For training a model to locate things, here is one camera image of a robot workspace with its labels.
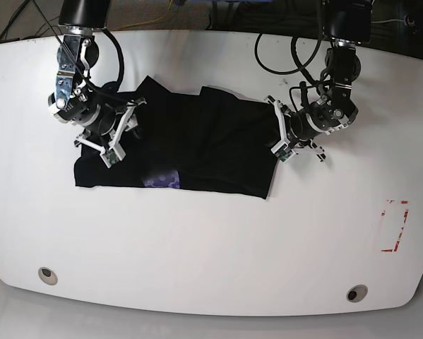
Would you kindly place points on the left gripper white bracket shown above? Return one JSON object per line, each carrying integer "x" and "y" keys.
{"x": 290, "y": 128}

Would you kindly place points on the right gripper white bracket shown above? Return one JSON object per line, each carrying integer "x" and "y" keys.
{"x": 106, "y": 126}

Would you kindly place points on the black t-shirt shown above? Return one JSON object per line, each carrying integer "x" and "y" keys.
{"x": 212, "y": 141}

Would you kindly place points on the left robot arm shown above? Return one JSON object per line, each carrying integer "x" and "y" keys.
{"x": 326, "y": 105}

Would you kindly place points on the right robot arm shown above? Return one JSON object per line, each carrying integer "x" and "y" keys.
{"x": 76, "y": 96}

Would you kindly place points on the red tape rectangle marking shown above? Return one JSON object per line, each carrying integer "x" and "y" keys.
{"x": 392, "y": 224}

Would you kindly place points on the right table grommet hole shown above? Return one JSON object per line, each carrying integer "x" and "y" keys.
{"x": 357, "y": 293}

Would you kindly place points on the table grommet hole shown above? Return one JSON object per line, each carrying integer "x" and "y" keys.
{"x": 357, "y": 293}
{"x": 47, "y": 276}

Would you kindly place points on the left table grommet hole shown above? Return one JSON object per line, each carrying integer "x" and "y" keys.
{"x": 47, "y": 276}

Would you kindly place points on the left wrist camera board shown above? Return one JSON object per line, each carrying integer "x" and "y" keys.
{"x": 283, "y": 152}

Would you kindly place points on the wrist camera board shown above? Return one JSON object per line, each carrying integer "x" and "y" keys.
{"x": 109, "y": 157}
{"x": 283, "y": 152}

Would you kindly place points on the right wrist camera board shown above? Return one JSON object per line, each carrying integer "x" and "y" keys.
{"x": 109, "y": 157}

